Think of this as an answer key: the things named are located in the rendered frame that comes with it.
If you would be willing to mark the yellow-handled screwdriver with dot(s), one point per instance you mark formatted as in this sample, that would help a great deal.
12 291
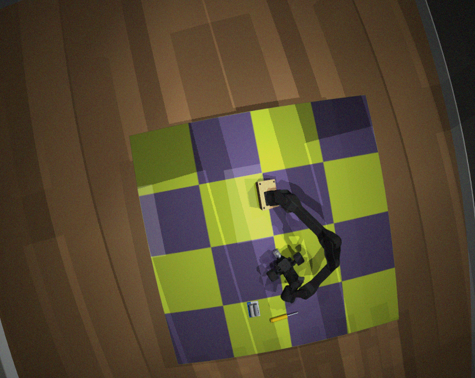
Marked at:
281 317

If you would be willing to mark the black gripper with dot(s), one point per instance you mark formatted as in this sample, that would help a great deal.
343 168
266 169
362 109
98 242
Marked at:
298 259

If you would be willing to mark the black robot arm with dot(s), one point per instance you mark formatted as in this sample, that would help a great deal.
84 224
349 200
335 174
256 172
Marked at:
329 241

